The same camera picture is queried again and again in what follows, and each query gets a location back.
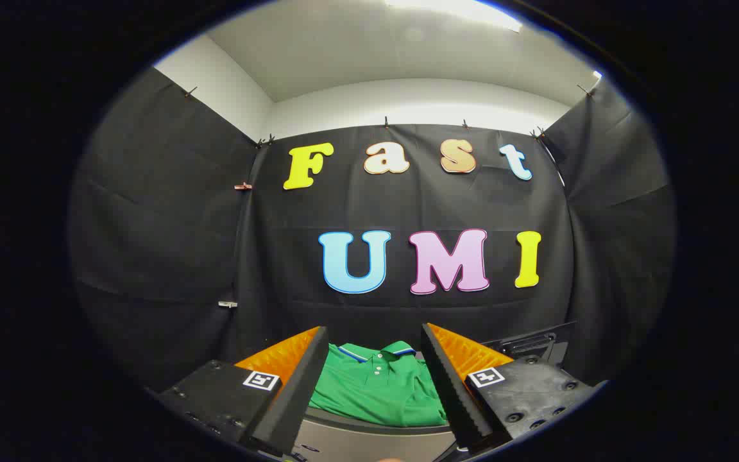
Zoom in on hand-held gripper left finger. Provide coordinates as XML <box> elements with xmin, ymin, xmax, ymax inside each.
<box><xmin>155</xmin><ymin>326</ymin><xmax>330</xmax><ymax>458</ymax></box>

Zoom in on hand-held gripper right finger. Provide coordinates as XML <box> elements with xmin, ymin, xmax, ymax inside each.
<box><xmin>421</xmin><ymin>323</ymin><xmax>607</xmax><ymax>450</ymax></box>

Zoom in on green polo shirt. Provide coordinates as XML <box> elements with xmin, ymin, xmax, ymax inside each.
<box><xmin>309</xmin><ymin>341</ymin><xmax>448</xmax><ymax>427</ymax></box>

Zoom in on black backdrop cloth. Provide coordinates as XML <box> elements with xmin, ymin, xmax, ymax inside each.
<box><xmin>68</xmin><ymin>66</ymin><xmax>677</xmax><ymax>392</ymax></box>

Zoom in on row of black clips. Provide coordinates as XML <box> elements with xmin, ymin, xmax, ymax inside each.
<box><xmin>183</xmin><ymin>82</ymin><xmax>596</xmax><ymax>147</ymax></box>

